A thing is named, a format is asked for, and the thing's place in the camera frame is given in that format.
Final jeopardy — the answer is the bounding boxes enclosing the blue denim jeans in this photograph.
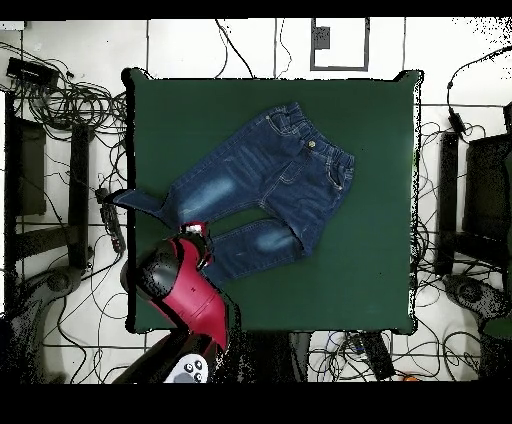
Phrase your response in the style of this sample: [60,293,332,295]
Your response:
[104,100,356,286]

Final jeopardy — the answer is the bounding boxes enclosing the black power strip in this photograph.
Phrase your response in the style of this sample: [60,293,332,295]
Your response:
[94,186,128,255]

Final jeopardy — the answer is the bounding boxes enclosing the black metal stand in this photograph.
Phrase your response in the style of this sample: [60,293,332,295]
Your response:
[3,90,95,277]
[434,101,512,277]

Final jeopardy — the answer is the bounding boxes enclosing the grey stand base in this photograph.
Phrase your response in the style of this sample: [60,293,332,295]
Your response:
[5,265,86,383]

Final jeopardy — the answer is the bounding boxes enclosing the dark green table cloth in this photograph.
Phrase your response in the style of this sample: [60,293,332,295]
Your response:
[124,67,424,335]

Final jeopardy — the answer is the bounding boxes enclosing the black slanted floor bar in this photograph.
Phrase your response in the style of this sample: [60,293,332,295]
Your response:
[359,330,396,381]

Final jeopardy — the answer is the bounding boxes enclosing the black rectangular box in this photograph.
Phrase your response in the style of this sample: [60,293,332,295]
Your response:
[6,56,61,88]

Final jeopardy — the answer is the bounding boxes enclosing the small grey square plate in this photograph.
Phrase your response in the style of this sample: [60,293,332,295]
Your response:
[312,25,332,50]

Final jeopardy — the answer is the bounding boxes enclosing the dark stand base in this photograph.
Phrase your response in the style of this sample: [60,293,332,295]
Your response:
[441,272,511,321]

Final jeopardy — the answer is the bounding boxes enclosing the black power adapter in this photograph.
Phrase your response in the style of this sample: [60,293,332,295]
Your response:
[446,112,466,134]

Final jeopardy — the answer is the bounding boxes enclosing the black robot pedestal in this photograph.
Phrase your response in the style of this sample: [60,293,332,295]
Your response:
[223,330,313,383]

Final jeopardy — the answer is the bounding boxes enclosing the tangled black cables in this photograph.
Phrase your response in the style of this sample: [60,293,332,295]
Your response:
[0,41,129,137]

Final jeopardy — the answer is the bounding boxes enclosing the grey square floor frame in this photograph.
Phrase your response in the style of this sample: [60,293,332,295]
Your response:
[309,17,370,72]

